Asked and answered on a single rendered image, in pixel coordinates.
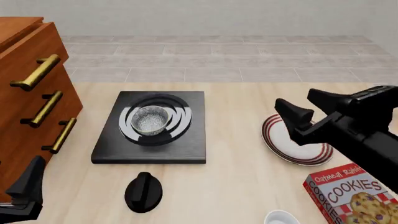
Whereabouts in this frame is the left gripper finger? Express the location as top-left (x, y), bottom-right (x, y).
top-left (5, 155), bottom-right (47, 207)

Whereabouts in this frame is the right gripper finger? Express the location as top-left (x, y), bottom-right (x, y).
top-left (307, 88), bottom-right (354, 118)
top-left (274, 98), bottom-right (315, 141)

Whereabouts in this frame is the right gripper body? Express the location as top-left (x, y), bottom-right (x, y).
top-left (293, 99), bottom-right (393, 147)

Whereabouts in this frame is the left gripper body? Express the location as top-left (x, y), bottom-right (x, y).
top-left (0, 200), bottom-right (44, 222)

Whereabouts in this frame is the white plate with red rings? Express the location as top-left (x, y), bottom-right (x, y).
top-left (261, 113), bottom-right (335, 167)

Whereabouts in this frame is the small white bowl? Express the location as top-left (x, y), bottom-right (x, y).
top-left (264, 209), bottom-right (301, 224)

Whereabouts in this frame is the round black stove knob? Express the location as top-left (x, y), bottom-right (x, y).
top-left (124, 171), bottom-right (164, 214)

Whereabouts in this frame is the flat black stove plate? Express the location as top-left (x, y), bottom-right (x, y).
top-left (91, 90), bottom-right (208, 165)

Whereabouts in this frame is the wooden cabinet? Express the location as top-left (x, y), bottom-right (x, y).
top-left (0, 16), bottom-right (84, 204)

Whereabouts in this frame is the oatmeal raisin cookies box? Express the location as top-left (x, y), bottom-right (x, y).
top-left (302, 162), bottom-right (398, 224)

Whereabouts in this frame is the wooden drawer, smallest brass handle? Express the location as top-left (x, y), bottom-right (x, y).
top-left (0, 102), bottom-right (84, 203)

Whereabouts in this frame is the brass drawer handle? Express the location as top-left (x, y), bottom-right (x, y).
top-left (20, 90), bottom-right (64, 129)
top-left (9, 54), bottom-right (62, 92)
top-left (41, 117), bottom-right (78, 155)

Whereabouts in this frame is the wooden drawer, mid-size brass handle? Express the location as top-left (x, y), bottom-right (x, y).
top-left (0, 63), bottom-right (79, 150)

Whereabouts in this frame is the wooden drawer, largest brass handle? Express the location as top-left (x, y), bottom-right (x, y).
top-left (0, 21), bottom-right (70, 103)

